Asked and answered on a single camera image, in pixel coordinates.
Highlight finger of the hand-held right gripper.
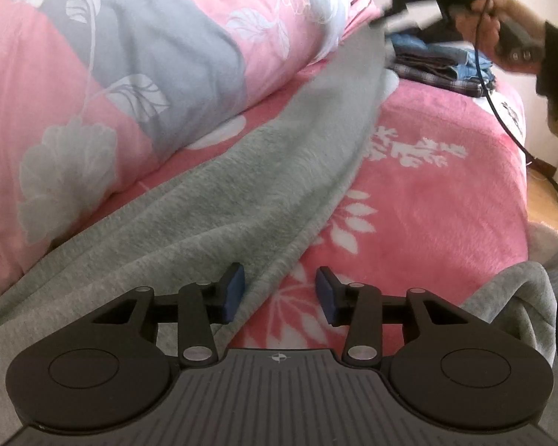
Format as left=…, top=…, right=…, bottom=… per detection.
left=371, top=1, right=412, bottom=28

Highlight pink grey floral quilt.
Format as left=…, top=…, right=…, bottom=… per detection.
left=0, top=0, right=373, bottom=298

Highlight pink floral blanket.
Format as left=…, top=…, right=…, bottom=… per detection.
left=181, top=51, right=532, bottom=351

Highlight person's right hand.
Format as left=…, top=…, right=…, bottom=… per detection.
left=456, top=0, right=547, bottom=75

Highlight folded blue jeans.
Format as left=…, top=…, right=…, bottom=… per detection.
left=391, top=32, right=494, bottom=85

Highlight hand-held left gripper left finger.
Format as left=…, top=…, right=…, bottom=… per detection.
left=93, top=262, right=246, bottom=368

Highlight black cable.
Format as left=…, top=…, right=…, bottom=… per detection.
left=473, top=9, right=558, bottom=378

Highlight grey fleece pants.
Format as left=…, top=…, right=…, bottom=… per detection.
left=0, top=23, right=558, bottom=446

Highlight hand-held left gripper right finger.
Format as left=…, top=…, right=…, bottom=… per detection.
left=315, top=266, right=470, bottom=368

